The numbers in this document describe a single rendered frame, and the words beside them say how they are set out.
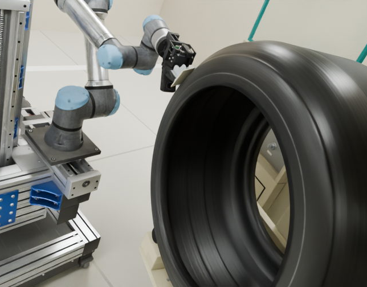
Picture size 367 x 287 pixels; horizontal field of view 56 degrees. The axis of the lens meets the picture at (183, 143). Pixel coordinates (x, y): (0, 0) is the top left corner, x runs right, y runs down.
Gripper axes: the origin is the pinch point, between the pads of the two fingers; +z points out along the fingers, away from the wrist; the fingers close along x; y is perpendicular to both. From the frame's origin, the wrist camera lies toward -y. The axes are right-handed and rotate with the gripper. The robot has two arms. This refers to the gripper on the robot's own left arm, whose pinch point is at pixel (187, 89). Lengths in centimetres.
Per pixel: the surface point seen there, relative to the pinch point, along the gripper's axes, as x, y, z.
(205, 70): -12.4, 17.5, 20.0
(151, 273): -9, -38, 33
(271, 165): 56, -32, 0
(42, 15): 14, -145, -350
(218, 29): 227, -97, -310
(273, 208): 58, -46, 12
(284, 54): -9.0, 29.4, 32.4
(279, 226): 27.8, -22.3, 33.6
